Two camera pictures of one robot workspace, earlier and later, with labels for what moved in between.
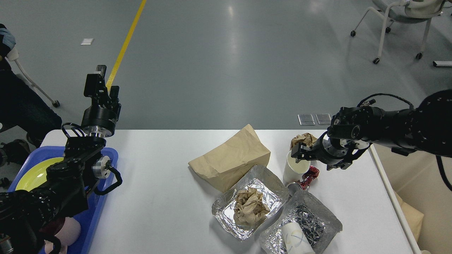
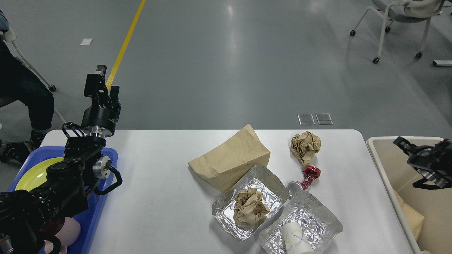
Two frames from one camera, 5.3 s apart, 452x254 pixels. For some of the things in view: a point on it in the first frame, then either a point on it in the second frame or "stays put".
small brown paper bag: x=414 y=217 stays put
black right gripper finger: x=343 y=164 -> x=408 y=148
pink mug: x=69 y=233 stays put
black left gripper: x=97 y=121 stays put
